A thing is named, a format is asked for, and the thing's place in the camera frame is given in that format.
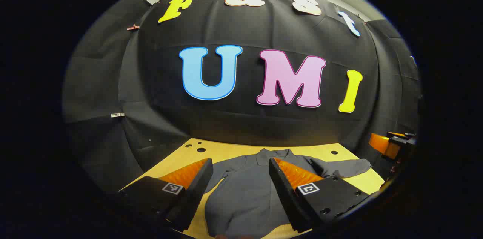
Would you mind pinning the copper metal clip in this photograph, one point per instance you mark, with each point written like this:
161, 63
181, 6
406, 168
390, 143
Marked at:
133, 27

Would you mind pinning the grey long-sleeved shirt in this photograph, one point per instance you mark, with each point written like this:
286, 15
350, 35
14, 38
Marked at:
245, 193

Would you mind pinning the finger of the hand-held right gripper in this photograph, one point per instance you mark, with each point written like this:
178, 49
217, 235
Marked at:
381, 144

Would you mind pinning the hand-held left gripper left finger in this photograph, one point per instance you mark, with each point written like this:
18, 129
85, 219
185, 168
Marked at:
198, 184

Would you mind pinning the silver metal clip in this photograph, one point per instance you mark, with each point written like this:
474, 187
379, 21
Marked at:
117, 114

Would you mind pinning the black backdrop cloth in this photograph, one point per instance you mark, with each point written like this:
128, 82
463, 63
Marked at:
241, 118

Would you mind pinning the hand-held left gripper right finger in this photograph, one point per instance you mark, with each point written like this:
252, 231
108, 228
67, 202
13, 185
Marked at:
281, 188

